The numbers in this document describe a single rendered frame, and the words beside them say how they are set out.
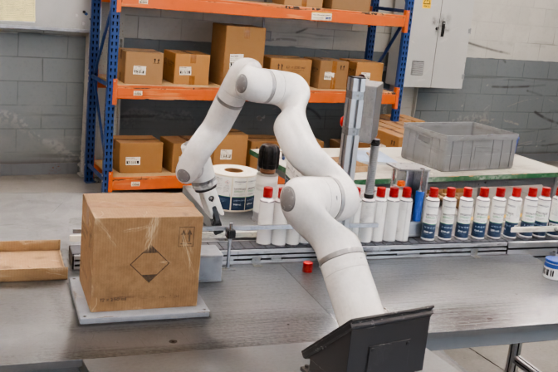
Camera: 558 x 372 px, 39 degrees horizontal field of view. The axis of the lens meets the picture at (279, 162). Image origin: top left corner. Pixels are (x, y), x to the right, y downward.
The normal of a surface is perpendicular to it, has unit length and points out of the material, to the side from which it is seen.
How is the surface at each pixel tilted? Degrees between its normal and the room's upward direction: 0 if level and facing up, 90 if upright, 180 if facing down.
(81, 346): 0
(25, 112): 90
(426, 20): 90
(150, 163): 90
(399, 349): 90
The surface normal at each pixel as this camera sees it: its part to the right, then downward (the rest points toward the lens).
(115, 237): 0.36, 0.24
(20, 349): 0.10, -0.97
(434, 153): -0.85, 0.03
